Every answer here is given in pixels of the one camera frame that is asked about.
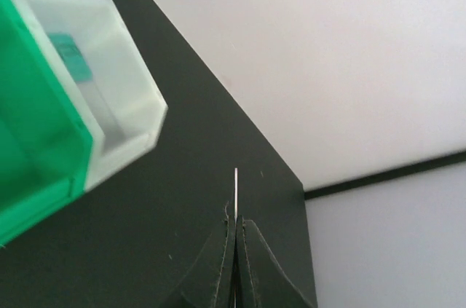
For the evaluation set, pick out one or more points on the black frame post right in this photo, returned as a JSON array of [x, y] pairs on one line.
[[387, 175]]

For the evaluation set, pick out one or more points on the white storage bin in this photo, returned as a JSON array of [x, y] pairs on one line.
[[121, 105]]

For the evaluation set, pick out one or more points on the teal VIP card in bin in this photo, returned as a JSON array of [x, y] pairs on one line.
[[71, 56]]

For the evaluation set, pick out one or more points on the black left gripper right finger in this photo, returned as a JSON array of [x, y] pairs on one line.
[[261, 281]]

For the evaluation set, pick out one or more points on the white pink VIP card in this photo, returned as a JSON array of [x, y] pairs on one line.
[[235, 194]]

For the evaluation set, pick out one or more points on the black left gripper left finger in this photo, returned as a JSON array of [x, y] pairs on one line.
[[210, 281]]

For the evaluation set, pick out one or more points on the green middle storage bin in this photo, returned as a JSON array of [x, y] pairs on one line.
[[45, 145]]

